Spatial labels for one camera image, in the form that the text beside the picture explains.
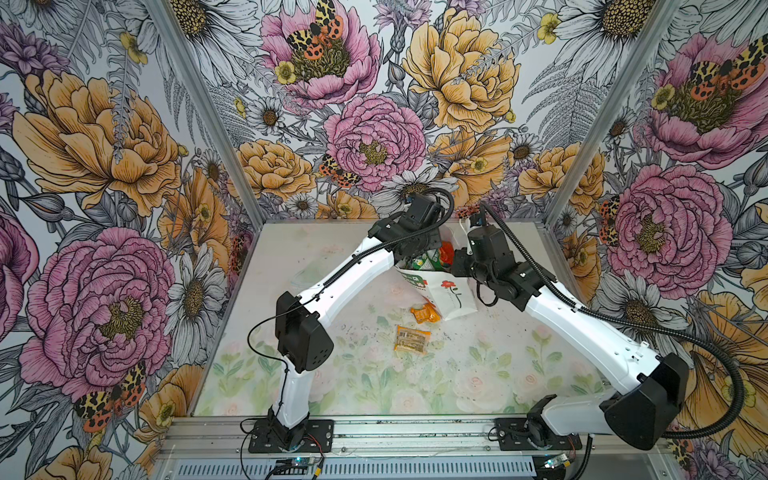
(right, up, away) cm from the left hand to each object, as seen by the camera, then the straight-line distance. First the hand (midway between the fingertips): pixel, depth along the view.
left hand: (429, 244), depth 82 cm
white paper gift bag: (+7, -14, +3) cm, 16 cm away
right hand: (+7, -5, -3) cm, 9 cm away
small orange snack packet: (+1, -21, +13) cm, 24 cm away
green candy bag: (+1, -4, +3) cm, 6 cm away
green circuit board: (-33, -53, -10) cm, 63 cm away
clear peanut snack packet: (-6, -28, +8) cm, 29 cm away
